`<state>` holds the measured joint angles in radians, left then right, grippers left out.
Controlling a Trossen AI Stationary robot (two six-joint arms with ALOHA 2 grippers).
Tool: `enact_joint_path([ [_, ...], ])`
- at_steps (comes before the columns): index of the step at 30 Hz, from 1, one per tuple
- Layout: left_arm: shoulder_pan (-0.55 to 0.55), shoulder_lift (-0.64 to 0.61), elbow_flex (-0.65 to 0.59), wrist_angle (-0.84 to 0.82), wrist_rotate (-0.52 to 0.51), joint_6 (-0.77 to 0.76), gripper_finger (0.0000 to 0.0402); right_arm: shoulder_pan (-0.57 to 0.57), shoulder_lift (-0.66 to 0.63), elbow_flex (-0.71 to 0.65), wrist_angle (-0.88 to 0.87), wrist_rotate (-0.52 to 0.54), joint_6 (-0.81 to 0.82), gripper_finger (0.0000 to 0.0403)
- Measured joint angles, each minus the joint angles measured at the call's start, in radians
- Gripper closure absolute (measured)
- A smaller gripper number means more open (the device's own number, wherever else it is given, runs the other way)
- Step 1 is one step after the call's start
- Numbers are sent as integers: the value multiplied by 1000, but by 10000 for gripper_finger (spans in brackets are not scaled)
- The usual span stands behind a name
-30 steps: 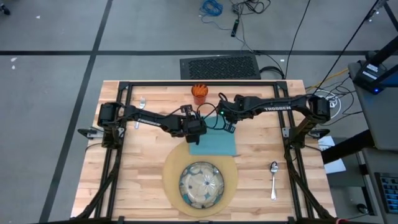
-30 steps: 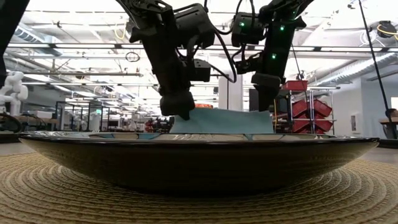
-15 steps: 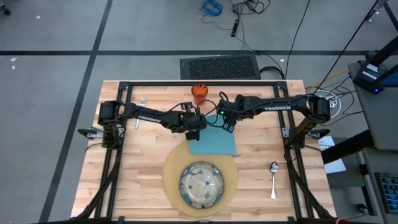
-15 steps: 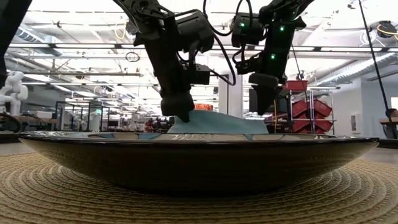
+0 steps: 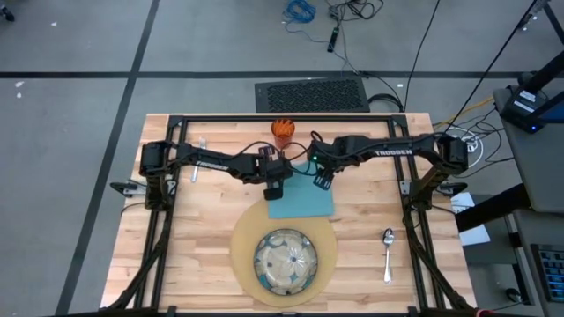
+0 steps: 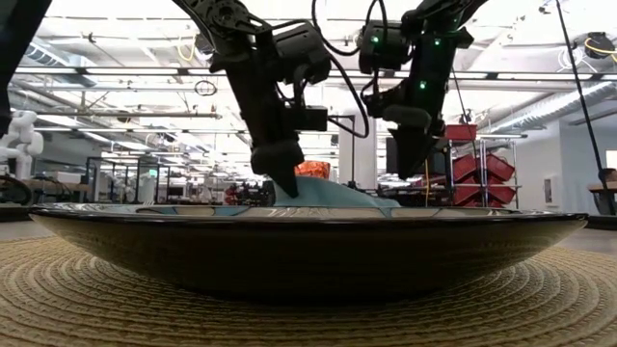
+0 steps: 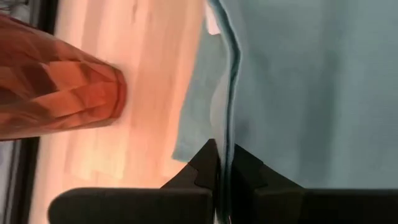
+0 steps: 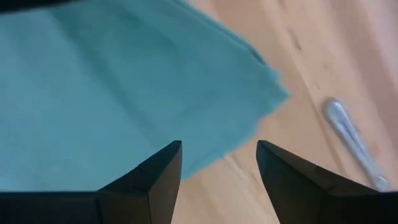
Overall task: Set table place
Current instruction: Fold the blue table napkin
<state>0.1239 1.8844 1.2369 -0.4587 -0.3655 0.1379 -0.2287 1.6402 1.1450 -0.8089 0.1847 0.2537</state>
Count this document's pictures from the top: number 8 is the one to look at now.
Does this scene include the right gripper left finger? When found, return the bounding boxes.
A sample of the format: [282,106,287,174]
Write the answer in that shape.
[0,139,183,224]

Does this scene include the teal cloth napkin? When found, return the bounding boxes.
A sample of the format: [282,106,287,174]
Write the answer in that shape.
[0,0,290,193]

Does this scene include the silver knife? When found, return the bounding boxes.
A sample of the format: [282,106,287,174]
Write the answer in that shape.
[322,97,393,193]

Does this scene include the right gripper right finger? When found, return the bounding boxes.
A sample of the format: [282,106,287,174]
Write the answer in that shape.
[256,139,398,224]

